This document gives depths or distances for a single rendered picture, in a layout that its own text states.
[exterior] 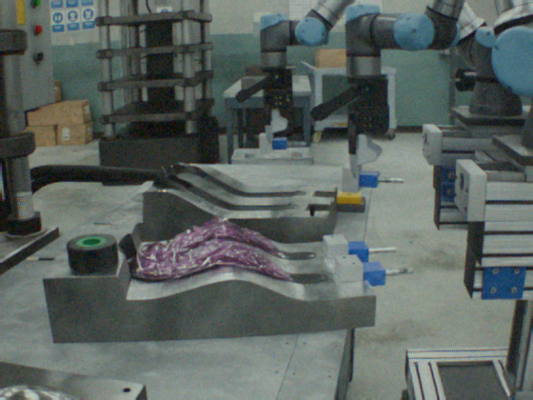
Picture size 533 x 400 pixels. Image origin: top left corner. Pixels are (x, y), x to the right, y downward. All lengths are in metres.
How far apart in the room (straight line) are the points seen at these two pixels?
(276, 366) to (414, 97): 7.17
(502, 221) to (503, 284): 0.15
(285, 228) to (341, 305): 0.33
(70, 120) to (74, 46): 1.02
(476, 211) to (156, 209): 0.64
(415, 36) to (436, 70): 6.77
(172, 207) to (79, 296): 0.41
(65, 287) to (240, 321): 0.27
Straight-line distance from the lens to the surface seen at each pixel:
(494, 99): 1.63
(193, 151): 5.25
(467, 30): 1.76
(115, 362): 0.89
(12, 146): 1.50
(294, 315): 0.93
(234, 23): 7.78
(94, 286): 0.91
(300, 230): 1.21
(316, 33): 1.55
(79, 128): 7.90
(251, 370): 0.85
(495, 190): 1.15
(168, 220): 1.28
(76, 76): 8.27
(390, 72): 7.21
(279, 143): 1.74
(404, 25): 1.19
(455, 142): 1.62
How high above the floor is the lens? 1.24
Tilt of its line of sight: 15 degrees down
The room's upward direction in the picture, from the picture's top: 1 degrees counter-clockwise
